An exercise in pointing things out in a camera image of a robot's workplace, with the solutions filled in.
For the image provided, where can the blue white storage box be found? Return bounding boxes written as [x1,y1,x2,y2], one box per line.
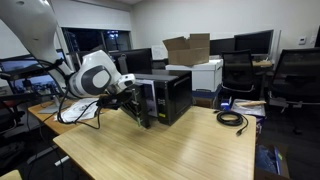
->
[191,85,224,100]

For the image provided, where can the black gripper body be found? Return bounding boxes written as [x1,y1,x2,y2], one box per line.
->
[112,88,135,109]

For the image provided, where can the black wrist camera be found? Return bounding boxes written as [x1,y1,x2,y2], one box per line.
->
[96,94,118,111]

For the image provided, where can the clear plastic bag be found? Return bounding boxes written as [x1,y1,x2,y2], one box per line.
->
[230,98,267,118]

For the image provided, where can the wooden stick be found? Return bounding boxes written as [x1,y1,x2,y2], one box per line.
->
[237,100,268,108]

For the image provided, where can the black monitor at wall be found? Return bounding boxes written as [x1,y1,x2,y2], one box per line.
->
[314,25,320,48]

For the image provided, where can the black monitor behind microwave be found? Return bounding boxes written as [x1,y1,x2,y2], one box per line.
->
[109,48,154,75]

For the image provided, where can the black microwave oven body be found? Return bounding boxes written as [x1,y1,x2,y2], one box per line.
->
[131,69,194,127]

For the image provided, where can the narrow black monitor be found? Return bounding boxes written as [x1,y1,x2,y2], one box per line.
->
[209,37,236,56]

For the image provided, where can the small brown cardboard box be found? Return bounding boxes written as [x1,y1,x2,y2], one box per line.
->
[193,97,215,110]

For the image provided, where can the white power strip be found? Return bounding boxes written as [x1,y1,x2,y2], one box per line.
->
[54,154,71,167]

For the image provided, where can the large black mesh chair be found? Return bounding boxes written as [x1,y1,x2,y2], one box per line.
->
[268,47,320,134]

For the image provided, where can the open brown cardboard box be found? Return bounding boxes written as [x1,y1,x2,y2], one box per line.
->
[162,33,211,67]

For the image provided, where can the coiled black cable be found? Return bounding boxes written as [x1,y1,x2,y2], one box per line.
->
[215,110,250,137]

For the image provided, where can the white printed papers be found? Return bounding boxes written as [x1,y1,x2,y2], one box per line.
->
[61,97,100,123]

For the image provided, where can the brown floor cardboard box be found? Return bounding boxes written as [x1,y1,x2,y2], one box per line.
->
[254,143,292,180]

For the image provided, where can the black microwave door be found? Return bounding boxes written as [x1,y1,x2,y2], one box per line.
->
[119,81,152,130]

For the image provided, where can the small black mesh chair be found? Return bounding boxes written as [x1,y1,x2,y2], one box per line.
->
[219,49,264,101]

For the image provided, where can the white paper sign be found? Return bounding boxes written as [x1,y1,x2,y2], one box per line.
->
[151,44,168,62]

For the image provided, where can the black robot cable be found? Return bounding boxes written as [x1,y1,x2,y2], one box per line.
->
[55,58,103,130]

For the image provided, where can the blue bag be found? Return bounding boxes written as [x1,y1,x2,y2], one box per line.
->
[255,144,279,175]

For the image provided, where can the wide black monitor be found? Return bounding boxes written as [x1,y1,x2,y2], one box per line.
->
[233,29,275,56]

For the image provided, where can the small blue box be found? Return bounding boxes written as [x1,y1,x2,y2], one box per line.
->
[219,96,233,112]

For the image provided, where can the wide monitor showing video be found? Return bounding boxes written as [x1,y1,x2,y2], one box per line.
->
[0,49,68,98]

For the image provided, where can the silver monitor stand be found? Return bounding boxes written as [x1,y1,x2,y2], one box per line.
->
[37,94,69,115]

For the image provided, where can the dark window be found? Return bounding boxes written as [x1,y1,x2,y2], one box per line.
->
[61,27,133,54]

